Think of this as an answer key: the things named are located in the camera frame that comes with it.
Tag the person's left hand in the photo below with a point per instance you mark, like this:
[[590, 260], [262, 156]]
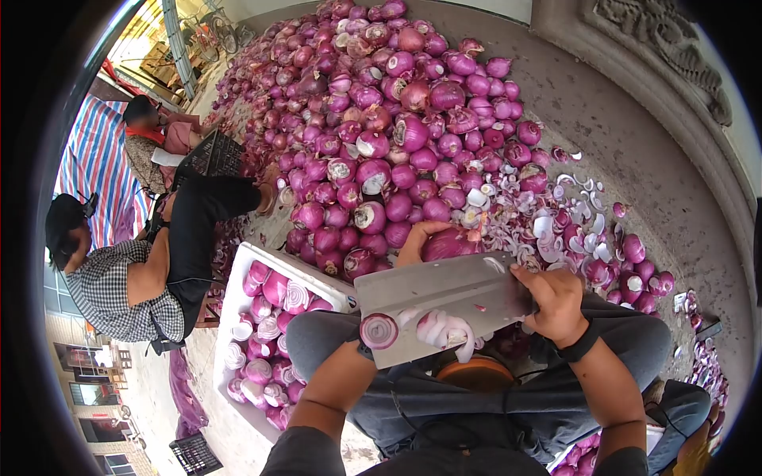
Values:
[[411, 247]]

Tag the person's right hand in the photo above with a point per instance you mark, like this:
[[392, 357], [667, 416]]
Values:
[[559, 303]]

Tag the person's left fingers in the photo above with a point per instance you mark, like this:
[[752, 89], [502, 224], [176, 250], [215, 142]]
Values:
[[433, 227]]

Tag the person's right fingers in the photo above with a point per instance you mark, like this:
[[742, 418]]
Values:
[[537, 323]]

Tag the person's right thumb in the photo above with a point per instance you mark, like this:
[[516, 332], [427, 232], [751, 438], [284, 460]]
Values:
[[527, 281]]

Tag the large red onion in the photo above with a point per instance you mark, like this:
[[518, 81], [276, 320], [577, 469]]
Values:
[[449, 244]]

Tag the steel cleaver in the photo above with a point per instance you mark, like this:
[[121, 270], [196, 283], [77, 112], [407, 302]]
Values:
[[428, 291]]

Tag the black wrist band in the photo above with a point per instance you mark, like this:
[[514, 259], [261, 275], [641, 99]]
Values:
[[580, 345], [364, 351]]

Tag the pile of onion peels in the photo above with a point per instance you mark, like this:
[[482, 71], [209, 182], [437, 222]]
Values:
[[536, 214]]

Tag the round orange chopping block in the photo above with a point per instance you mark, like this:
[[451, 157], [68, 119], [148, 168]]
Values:
[[476, 375]]

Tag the cut onion rings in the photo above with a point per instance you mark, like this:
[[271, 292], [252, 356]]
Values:
[[443, 330]]

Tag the group of trimmed onions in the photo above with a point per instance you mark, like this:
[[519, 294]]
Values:
[[632, 279]]

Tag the pile of whole red onions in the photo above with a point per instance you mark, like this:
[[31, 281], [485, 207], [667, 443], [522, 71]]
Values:
[[369, 131]]

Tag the round onion slice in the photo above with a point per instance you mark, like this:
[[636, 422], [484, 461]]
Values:
[[378, 331]]

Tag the box of peeled onions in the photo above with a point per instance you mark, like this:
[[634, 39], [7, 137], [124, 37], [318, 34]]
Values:
[[576, 459]]

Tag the person's body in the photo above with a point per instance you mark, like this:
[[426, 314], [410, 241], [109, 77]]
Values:
[[452, 461]]

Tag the dark flat object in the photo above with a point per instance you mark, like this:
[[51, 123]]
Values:
[[708, 329]]

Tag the strip of onion scraps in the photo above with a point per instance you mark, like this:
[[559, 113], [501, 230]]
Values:
[[708, 375]]

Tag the heap of halved onions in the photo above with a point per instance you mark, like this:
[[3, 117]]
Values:
[[268, 351]]

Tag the white foam box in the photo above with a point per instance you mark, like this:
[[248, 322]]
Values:
[[235, 309]]

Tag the black plastic crate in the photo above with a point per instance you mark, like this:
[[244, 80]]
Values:
[[214, 156], [195, 455]]

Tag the carved stone pillar base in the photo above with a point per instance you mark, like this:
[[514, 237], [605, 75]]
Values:
[[655, 53]]

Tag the bicycle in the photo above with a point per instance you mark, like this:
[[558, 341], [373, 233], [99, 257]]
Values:
[[214, 33]]

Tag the purple mesh sack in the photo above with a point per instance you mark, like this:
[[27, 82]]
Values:
[[186, 392]]

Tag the striped tarp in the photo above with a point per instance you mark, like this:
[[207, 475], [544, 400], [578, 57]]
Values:
[[95, 160]]

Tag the building with windows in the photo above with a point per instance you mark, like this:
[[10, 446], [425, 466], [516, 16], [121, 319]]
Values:
[[89, 381]]

